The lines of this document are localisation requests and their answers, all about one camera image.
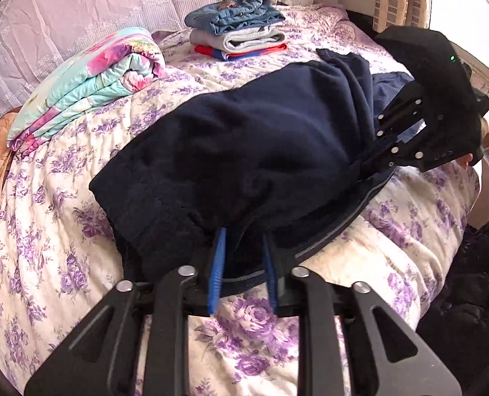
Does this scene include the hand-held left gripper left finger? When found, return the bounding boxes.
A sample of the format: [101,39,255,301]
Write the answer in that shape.
[24,228,227,396]

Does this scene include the window frame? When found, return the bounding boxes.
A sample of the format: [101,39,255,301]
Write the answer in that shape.
[430,0,489,91]

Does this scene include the folded grey pants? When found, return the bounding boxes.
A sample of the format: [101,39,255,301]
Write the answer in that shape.
[189,25,287,53]

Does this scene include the folded turquoise pink floral blanket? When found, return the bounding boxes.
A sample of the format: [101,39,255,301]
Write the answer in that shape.
[7,27,167,158]

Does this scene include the black padded garment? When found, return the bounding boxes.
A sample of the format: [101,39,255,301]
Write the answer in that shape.
[415,205,489,396]

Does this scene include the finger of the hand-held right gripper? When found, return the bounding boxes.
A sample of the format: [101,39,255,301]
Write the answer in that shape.
[377,81,427,138]
[359,126,426,173]

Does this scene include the purple floral bedspread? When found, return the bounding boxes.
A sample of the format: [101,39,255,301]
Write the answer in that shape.
[0,3,482,396]

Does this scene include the navy blue pants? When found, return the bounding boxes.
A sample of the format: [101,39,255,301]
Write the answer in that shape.
[88,48,418,298]

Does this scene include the folded blue jeans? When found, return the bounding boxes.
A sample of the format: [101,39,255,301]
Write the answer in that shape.
[184,0,286,37]

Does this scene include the folded red blue garment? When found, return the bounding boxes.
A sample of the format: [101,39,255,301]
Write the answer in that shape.
[194,42,290,62]

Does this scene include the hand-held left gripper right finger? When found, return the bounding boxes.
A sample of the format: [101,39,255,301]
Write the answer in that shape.
[262,231,462,396]

